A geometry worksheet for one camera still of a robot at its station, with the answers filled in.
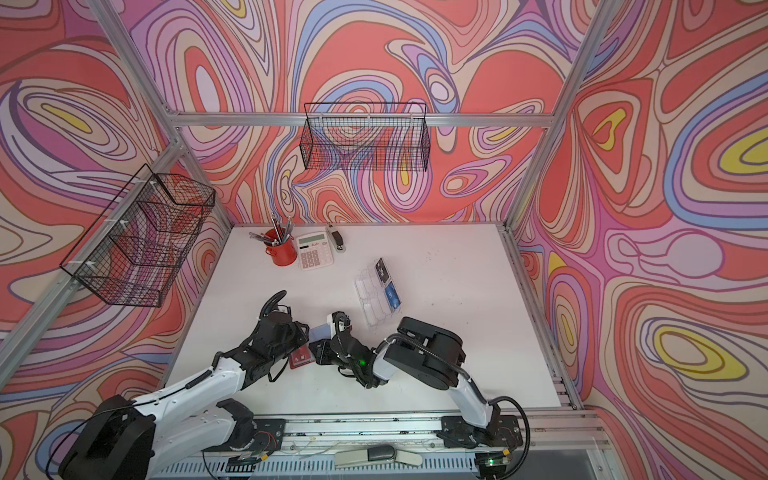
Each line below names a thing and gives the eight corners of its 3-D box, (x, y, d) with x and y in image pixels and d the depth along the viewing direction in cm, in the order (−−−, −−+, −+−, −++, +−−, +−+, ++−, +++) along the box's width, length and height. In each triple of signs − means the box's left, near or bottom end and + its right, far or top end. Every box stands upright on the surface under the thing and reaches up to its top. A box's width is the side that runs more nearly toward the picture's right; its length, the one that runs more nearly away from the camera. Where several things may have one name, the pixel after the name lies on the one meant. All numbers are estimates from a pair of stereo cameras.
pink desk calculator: (302, 274, 108) (299, 266, 104) (298, 244, 117) (295, 236, 114) (335, 266, 110) (333, 258, 107) (328, 238, 119) (326, 230, 116)
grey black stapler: (337, 254, 113) (336, 245, 109) (327, 234, 120) (326, 225, 116) (347, 250, 114) (346, 242, 111) (337, 231, 121) (335, 222, 117)
